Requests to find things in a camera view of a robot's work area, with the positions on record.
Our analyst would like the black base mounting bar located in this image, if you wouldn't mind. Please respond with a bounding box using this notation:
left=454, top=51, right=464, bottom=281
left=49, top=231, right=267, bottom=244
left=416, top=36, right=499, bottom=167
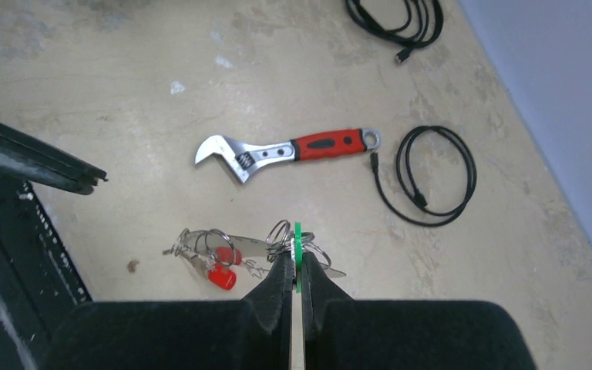
left=0, top=173, right=92, bottom=369

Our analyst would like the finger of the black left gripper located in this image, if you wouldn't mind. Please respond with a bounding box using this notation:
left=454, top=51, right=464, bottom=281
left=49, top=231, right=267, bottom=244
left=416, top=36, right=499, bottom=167
left=0, top=123, right=107, bottom=195

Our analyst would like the red handled adjustable wrench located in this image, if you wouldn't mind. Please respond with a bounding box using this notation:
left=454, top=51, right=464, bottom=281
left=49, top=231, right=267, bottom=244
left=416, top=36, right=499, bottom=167
left=194, top=128, right=382, bottom=183

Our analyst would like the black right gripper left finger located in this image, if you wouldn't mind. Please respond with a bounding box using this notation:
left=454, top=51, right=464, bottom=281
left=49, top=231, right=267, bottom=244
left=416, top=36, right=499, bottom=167
left=42, top=254, right=294, bottom=369

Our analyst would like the large coiled black cable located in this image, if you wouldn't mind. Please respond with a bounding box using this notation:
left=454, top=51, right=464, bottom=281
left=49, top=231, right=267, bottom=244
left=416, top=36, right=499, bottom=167
left=345, top=0, right=445, bottom=65

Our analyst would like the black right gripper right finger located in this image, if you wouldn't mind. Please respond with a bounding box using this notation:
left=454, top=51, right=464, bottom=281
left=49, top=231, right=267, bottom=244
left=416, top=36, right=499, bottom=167
left=301, top=254, right=536, bottom=369

